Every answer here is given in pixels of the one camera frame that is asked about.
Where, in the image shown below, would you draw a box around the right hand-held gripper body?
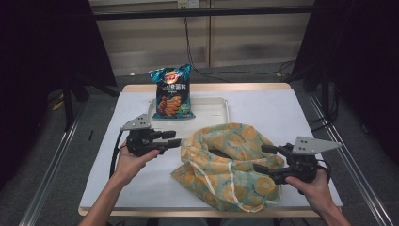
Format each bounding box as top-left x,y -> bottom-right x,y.
272,136 -> 343,186

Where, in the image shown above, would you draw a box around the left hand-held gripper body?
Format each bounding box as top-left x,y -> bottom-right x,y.
120,113 -> 168,158

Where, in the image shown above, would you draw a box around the lemon print cloth bag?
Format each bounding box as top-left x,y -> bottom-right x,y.
170,122 -> 286,214

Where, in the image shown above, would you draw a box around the blue potato chip bag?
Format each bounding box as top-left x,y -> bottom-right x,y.
148,63 -> 196,121

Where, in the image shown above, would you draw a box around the white plastic tray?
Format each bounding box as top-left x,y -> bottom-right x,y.
146,96 -> 231,139

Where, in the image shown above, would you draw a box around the person's left hand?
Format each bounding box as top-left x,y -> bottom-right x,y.
114,144 -> 160,186

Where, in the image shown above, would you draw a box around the person's right hand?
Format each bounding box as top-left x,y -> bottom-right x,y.
284,169 -> 330,215

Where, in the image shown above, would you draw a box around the wooden table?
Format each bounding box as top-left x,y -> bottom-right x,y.
77,82 -> 343,218

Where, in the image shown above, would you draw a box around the black metal stand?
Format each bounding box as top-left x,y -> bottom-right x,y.
60,74 -> 120,131

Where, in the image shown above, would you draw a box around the yellow floor item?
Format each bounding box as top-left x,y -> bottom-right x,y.
51,93 -> 66,111

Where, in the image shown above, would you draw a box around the dark curtain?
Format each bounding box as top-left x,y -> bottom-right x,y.
291,0 -> 399,164
0,0 -> 118,189

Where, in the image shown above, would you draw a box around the black horizontal bar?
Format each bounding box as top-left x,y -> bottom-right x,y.
92,5 -> 314,22

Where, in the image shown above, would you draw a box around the right hand-held gripper cable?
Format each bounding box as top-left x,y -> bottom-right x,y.
315,158 -> 332,184

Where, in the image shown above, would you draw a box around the hand-held gripper cable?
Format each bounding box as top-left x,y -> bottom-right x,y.
315,158 -> 332,184
108,130 -> 125,180

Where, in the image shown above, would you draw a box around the left hand-held gripper cable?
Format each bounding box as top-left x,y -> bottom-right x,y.
108,130 -> 125,180

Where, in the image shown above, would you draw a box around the metal floor rail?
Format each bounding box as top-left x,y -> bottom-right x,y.
18,116 -> 84,226
307,92 -> 394,226

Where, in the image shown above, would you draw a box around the black floor cables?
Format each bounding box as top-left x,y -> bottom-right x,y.
309,89 -> 341,132

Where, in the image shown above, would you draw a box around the black wall cable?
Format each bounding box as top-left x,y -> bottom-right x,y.
183,17 -> 297,83

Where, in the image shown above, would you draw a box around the white wall socket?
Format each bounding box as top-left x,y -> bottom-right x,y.
177,0 -> 200,9

